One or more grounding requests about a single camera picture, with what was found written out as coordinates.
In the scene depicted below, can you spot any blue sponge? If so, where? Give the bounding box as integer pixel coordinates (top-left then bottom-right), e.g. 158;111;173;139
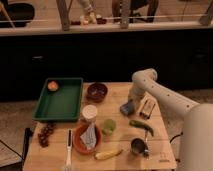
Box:
120;101;135;116

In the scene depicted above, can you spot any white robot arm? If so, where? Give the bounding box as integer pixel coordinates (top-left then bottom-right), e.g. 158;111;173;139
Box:
129;68;213;171

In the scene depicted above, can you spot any green plastic cup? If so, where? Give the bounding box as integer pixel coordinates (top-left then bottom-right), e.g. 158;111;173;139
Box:
102;119;116;135

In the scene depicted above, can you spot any metal measuring cup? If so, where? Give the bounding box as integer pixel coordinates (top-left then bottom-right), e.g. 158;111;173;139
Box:
131;138;145;155

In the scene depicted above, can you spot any white paper cup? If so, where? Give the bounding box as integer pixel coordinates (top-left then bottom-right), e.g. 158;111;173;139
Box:
82;105;98;122

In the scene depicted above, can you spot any small wooden box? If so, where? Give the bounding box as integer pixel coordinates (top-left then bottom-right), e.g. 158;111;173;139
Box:
139;98;155;120

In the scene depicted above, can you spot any green chili pepper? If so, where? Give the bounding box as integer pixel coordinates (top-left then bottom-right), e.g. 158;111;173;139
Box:
129;120;154;137

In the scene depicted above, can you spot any dark red bowl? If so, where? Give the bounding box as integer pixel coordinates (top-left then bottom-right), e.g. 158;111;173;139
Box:
86;82;108;103

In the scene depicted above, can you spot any metal fork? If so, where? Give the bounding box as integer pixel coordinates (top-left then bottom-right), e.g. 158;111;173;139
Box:
144;130;149;159

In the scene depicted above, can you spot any grey folded cloth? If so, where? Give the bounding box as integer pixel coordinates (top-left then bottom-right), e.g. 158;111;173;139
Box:
80;123;97;150

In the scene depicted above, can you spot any orange plate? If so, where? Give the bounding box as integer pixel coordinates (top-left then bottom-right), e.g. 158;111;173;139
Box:
73;123;102;154

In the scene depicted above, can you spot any green plastic tray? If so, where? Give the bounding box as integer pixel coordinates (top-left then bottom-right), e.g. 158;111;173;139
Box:
33;77;83;122

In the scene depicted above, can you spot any orange fruit in tray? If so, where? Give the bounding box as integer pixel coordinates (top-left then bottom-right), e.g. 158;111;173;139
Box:
47;81;59;91

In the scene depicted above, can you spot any bunch of dark grapes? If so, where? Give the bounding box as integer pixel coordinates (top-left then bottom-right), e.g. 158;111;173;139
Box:
38;123;56;147

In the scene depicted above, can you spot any black floor cable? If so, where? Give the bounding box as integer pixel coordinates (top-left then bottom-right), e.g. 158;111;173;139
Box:
169;132;182;144

